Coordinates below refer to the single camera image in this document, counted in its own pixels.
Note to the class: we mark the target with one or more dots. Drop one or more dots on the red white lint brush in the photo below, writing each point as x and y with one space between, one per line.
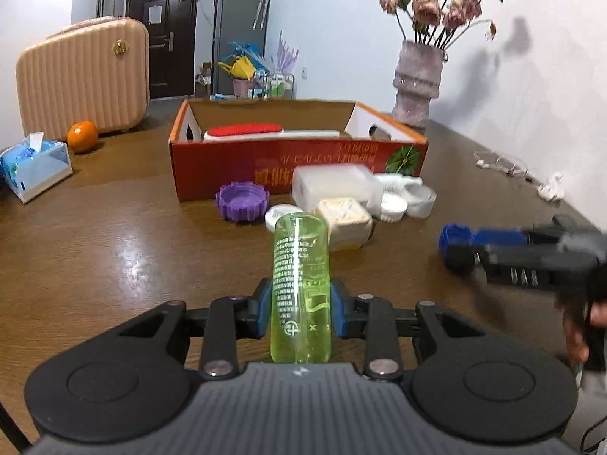
264 131

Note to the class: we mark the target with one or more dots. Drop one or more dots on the orange fruit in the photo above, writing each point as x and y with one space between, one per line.
82 137

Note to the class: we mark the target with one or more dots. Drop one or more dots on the red cardboard box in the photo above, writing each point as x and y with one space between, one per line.
368 137

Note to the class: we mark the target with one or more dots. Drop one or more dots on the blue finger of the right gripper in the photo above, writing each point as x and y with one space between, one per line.
462 258
540 245

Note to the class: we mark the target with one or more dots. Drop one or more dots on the blue tissue pack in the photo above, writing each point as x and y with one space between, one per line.
34 165

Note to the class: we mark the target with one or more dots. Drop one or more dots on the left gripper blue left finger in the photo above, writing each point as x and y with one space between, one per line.
225 322

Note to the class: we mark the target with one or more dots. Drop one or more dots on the white ridged bottle cap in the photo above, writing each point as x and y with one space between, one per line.
392 208

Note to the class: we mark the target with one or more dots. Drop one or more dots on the grey refrigerator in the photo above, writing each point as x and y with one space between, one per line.
233 22

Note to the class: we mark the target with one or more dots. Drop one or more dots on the dark brown door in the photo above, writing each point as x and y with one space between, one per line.
171 28

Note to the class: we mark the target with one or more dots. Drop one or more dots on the translucent white plastic box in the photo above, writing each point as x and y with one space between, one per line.
312 183

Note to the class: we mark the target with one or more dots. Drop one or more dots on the pink textured vase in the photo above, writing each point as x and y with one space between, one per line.
417 78

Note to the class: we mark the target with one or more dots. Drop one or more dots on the pink ribbed suitcase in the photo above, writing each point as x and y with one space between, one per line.
96 70

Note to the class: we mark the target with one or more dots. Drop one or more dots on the crumpled white tissue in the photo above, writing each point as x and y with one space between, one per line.
552 190

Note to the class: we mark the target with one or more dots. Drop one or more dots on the purple ridged lid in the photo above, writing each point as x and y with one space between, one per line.
242 201

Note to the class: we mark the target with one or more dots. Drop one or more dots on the dried pink roses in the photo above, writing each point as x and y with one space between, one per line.
440 23

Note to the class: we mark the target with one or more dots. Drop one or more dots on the grey tape roll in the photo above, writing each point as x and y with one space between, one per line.
420 200

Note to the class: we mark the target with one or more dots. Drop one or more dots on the white spray bottle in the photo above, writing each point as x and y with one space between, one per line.
395 182

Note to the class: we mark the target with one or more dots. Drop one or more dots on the blue ridged jar lid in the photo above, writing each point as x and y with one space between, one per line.
455 235

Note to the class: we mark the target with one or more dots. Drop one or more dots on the yellow watering can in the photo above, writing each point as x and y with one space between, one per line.
240 68

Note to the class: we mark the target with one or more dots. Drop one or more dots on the green spray bottle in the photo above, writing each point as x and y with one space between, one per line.
300 314

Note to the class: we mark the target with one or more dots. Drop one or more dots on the person right hand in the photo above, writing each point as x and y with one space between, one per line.
573 322

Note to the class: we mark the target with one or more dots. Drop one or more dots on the beige power adapter cube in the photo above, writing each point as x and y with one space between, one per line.
349 223

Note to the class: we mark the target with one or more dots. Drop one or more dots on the white round lid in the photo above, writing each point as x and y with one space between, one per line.
275 213

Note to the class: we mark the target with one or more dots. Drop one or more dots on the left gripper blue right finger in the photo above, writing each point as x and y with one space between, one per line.
371 319

